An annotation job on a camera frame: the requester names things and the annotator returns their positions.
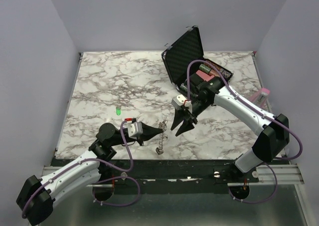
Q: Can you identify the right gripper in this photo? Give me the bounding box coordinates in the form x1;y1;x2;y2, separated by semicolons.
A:
170;97;211;137

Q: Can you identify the metal key organizer ring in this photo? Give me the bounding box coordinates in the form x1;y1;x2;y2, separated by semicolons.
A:
155;120;168;155

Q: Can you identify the green key tag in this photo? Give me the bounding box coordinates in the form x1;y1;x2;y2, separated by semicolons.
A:
116;107;121;116

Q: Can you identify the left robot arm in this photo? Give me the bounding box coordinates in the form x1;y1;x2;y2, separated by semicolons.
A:
16;118;163;226

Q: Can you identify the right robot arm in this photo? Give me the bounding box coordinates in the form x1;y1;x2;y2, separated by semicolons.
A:
171;77;290;182

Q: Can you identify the pink card deck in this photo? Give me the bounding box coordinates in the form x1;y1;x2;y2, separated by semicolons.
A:
196;70;215;83

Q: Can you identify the black poker chip case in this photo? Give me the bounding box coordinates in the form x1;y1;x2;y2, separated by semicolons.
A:
161;25;234;97

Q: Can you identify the pink holder block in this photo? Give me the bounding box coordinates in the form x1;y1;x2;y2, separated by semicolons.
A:
249;88;270;110

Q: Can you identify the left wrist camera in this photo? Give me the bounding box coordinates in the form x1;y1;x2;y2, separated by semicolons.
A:
127;122;143;138

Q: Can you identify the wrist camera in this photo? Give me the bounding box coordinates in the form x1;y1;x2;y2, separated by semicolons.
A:
127;122;143;138
171;94;192;112

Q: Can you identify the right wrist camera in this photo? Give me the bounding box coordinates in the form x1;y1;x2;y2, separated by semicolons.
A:
171;94;192;112

